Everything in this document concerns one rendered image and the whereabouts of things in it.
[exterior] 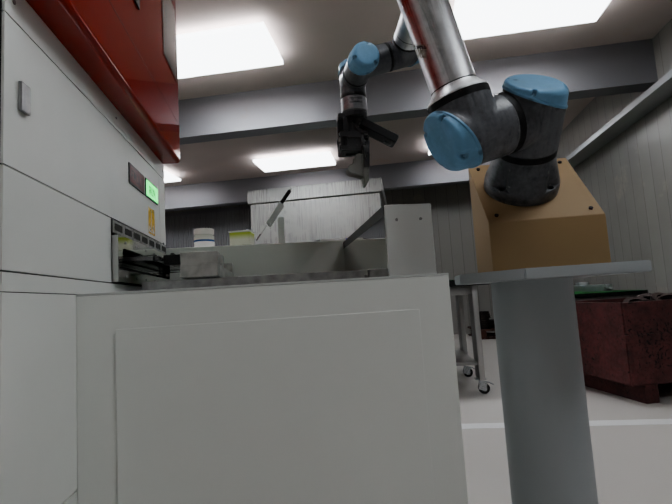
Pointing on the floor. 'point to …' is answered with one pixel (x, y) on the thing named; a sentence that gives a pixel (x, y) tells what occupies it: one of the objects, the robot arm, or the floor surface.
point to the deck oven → (316, 210)
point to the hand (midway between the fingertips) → (366, 182)
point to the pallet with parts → (486, 325)
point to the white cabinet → (270, 395)
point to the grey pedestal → (544, 379)
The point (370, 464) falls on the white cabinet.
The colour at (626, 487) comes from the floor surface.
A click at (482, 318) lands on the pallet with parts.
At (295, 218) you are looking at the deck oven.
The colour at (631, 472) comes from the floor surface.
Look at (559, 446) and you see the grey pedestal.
